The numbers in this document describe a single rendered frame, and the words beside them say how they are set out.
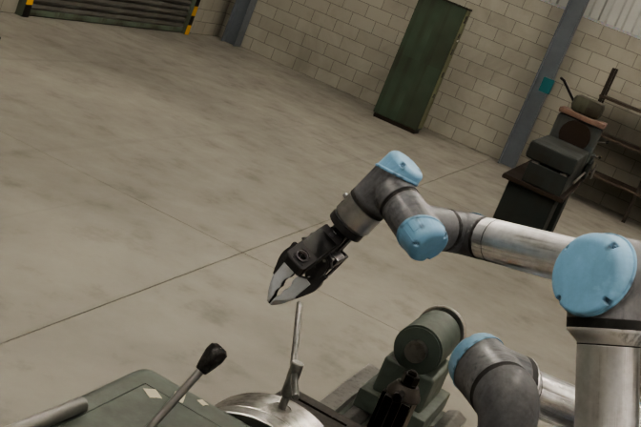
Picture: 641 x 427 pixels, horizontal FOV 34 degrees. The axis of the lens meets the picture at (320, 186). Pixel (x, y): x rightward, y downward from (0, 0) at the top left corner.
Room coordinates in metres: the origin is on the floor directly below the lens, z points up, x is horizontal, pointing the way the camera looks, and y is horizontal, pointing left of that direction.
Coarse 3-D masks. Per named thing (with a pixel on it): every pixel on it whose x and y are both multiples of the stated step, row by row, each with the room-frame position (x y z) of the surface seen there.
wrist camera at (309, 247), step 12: (324, 228) 1.78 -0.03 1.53; (312, 240) 1.75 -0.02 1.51; (324, 240) 1.76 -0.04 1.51; (336, 240) 1.77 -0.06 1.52; (288, 252) 1.71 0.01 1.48; (300, 252) 1.71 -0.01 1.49; (312, 252) 1.73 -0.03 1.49; (324, 252) 1.74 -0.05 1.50; (288, 264) 1.71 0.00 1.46; (300, 264) 1.70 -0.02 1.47; (312, 264) 1.71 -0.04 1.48
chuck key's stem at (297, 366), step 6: (294, 360) 1.66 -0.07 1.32; (294, 366) 1.65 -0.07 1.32; (300, 366) 1.65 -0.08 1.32; (288, 372) 1.66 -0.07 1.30; (294, 372) 1.65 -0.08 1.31; (300, 372) 1.66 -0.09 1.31; (288, 378) 1.65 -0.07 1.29; (288, 384) 1.65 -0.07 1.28; (282, 390) 1.65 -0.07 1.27; (288, 390) 1.65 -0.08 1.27; (282, 396) 1.65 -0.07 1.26; (288, 396) 1.65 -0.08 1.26; (282, 402) 1.65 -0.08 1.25; (282, 408) 1.65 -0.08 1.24
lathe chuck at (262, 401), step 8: (224, 400) 1.70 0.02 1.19; (232, 400) 1.67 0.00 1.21; (240, 400) 1.67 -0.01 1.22; (248, 400) 1.66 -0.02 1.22; (256, 400) 1.66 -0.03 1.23; (264, 400) 1.67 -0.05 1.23; (272, 400) 1.68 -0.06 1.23; (256, 408) 1.63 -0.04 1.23; (264, 408) 1.63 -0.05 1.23; (272, 408) 1.64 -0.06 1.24; (296, 408) 1.68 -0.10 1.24; (280, 416) 1.62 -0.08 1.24; (288, 416) 1.64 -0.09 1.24; (296, 416) 1.65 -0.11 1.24; (304, 416) 1.67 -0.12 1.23; (312, 416) 1.68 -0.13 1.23; (288, 424) 1.61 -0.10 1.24; (296, 424) 1.62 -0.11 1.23; (304, 424) 1.64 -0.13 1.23; (312, 424) 1.66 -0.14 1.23; (320, 424) 1.67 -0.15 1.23
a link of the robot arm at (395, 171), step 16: (384, 160) 1.77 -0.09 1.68; (400, 160) 1.75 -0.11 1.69; (368, 176) 1.77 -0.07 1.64; (384, 176) 1.75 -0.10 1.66; (400, 176) 1.74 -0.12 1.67; (416, 176) 1.75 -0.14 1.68; (352, 192) 1.78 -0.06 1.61; (368, 192) 1.75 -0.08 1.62; (384, 192) 1.73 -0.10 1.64; (368, 208) 1.75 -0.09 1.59
